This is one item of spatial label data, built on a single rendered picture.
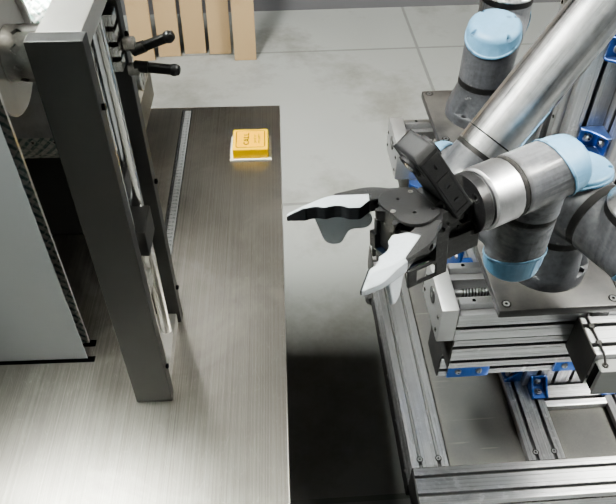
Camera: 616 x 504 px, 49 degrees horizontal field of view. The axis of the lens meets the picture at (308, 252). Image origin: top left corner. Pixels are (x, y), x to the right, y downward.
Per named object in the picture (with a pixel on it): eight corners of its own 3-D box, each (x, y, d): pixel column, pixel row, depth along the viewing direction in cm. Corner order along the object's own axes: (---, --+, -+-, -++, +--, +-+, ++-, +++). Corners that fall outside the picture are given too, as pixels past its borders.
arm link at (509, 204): (530, 175, 73) (479, 145, 79) (497, 188, 72) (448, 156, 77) (521, 231, 78) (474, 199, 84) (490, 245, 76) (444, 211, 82)
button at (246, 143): (268, 158, 135) (268, 148, 133) (233, 159, 134) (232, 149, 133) (268, 138, 140) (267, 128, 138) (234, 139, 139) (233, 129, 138)
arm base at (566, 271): (568, 232, 131) (583, 192, 124) (597, 290, 121) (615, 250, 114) (492, 236, 131) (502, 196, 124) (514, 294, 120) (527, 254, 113)
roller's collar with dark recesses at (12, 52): (64, 92, 77) (49, 39, 72) (10, 93, 77) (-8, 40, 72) (75, 63, 81) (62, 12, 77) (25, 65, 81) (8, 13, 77)
